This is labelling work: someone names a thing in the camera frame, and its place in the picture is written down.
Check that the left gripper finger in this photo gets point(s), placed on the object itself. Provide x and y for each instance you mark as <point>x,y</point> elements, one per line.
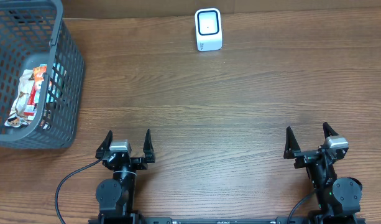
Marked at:
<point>148,149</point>
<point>104,147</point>

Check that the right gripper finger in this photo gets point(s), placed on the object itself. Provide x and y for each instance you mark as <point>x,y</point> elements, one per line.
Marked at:
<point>328,130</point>
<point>291,146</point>

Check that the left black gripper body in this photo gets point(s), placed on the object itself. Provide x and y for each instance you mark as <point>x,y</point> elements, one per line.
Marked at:
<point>135,160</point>

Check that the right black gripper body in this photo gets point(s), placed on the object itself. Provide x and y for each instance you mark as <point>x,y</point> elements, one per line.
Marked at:
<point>310,155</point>

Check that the teal orange tissue pack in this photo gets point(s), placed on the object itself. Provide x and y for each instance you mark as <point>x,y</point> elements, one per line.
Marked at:
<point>56,83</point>

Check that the beige Pantree snack pouch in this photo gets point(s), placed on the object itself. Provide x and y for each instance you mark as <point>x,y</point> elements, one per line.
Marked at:
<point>23,109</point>

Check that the red stick sachet pack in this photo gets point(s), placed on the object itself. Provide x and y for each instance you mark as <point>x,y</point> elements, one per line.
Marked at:
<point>38,78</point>

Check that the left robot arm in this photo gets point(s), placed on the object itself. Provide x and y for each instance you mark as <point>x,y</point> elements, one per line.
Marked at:
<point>116,195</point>

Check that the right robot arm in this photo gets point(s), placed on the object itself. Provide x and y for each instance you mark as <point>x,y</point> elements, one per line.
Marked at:
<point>338,198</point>

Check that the white barcode scanner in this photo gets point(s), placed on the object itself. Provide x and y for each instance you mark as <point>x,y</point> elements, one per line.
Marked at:
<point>208,28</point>

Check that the grey plastic mesh basket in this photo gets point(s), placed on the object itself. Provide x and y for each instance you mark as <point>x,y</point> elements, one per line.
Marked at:
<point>34,33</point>

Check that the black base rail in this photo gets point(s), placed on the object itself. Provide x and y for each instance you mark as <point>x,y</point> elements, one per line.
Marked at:
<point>278,220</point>

